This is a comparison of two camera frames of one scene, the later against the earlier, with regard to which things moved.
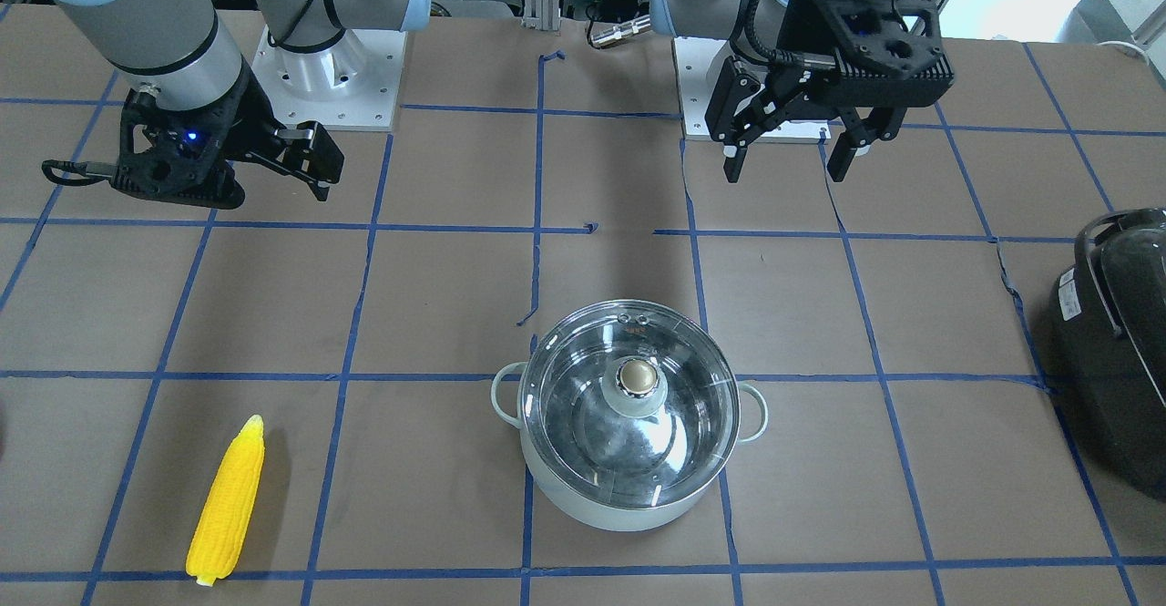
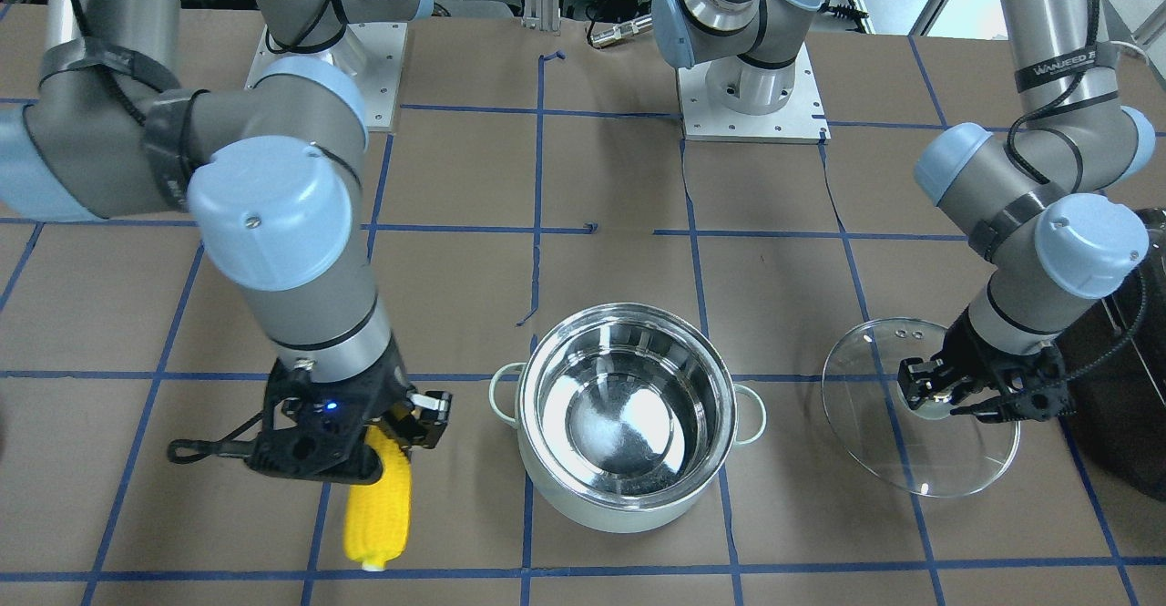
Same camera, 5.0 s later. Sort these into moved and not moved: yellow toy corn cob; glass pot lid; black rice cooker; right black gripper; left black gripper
Moved: glass pot lid; right black gripper; yellow toy corn cob; left black gripper
Not moved: black rice cooker
